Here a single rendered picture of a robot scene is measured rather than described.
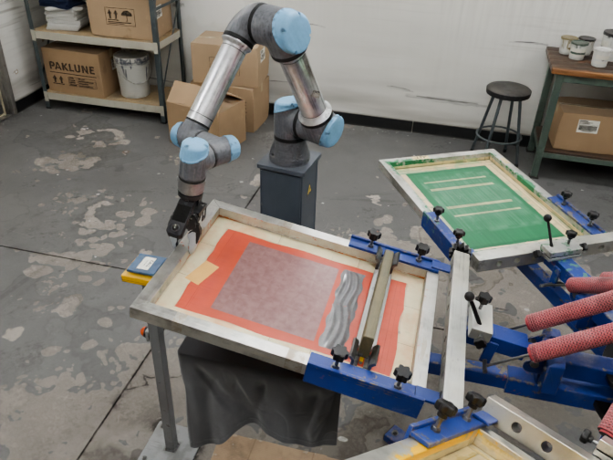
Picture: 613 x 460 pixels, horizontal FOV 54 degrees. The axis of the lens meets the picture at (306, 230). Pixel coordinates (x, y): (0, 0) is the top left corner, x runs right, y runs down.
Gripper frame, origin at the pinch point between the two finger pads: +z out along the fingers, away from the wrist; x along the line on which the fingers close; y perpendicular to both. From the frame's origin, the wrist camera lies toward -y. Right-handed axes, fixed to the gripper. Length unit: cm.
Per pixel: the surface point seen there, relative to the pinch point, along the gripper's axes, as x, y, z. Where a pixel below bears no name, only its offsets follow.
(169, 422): 3, 10, 97
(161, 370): 8, 10, 68
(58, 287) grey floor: 108, 94, 134
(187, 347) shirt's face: -11.5, -19.3, 18.0
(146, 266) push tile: 16.0, 10.0, 20.4
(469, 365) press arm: -91, 0, 9
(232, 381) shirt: -26.7, -21.5, 23.4
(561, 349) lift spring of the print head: -107, -8, -14
